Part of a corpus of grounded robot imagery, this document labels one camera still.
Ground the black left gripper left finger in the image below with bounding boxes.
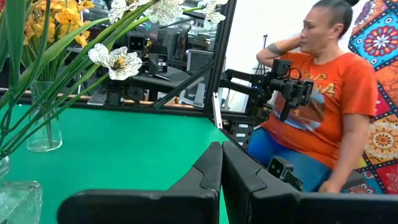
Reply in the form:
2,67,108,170
57,141,223,224

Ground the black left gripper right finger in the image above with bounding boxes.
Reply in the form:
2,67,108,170
221,141,398,224

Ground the white artificial flower stem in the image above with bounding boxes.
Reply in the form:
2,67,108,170
0,42,143,159
0,0,186,156
0,0,229,156

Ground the yellow artificial flower stem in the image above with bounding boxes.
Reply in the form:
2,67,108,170
21,9,57,150
37,0,81,150
71,0,96,47

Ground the tall smooth glass vase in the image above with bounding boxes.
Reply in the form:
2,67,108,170
26,80,63,153

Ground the wide cut-crystal glass vase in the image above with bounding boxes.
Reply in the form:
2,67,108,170
0,155,44,224

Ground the person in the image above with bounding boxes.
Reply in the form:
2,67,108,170
247,0,379,194

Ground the black labelled control box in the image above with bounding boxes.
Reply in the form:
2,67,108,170
223,119,265,152

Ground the colourful mandala hanging cloth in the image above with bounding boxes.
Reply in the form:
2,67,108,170
341,0,398,195

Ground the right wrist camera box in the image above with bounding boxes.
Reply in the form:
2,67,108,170
127,33,147,54

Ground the black diagonal frame brace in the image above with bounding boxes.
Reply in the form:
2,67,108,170
152,60,215,110

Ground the black camera box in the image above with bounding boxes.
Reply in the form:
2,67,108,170
267,155,304,192

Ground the black vertical frame post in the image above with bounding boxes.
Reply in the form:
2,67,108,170
203,0,238,113

